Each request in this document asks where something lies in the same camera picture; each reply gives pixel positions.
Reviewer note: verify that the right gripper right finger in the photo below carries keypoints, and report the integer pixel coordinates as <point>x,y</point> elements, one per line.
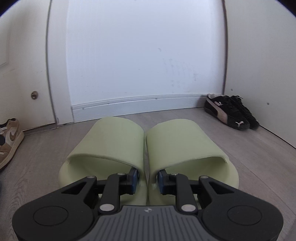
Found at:
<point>179,186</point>

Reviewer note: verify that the white door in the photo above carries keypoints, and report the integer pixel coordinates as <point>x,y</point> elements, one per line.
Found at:
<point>24,64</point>

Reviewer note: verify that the light green slide sandal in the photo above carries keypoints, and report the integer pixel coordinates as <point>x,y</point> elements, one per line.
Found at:
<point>113,145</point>

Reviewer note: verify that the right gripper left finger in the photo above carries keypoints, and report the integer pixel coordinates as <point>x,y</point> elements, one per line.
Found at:
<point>114,187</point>

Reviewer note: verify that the tan Nike sneaker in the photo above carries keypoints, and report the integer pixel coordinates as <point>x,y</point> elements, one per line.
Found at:
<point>11,137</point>

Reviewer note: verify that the brass door stopper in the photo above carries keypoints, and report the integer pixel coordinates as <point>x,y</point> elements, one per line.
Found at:
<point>34,95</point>

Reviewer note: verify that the black puma sneaker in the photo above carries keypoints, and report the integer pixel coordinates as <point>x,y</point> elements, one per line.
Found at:
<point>223,109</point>
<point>237,101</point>

